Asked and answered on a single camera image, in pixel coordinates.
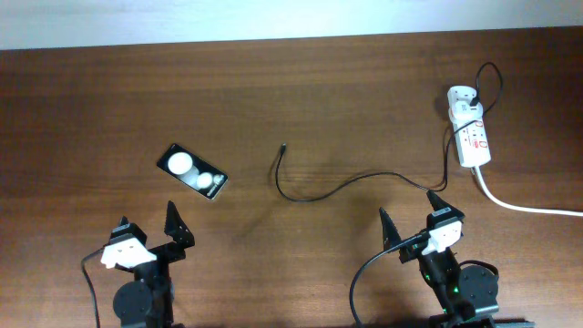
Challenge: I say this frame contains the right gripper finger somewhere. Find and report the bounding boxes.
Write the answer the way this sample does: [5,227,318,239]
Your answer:
[379,207,402,251]
[426,190,451,211]

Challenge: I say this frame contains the black USB charging cable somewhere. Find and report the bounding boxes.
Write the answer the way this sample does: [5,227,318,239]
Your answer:
[273,61,504,203]

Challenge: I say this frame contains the black smartphone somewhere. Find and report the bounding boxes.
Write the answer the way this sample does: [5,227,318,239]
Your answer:
[157,143,229,200]

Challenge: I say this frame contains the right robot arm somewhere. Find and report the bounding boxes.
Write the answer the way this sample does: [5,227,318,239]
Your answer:
[379,191,536,328]

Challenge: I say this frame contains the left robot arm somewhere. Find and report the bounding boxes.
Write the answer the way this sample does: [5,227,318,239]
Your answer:
[101,201,195,328]

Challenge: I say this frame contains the white USB charger adapter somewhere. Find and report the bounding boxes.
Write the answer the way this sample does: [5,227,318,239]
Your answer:
[449,100,484,124]

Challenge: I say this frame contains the white power strip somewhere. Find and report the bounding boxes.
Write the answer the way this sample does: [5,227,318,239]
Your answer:
[447,86,491,168]

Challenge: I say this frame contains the right black camera cable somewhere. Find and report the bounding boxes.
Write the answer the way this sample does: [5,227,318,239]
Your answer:
[349,231,432,328]

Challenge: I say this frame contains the white power strip cord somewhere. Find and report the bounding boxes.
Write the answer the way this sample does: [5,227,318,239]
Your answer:
[471,165,583,218]

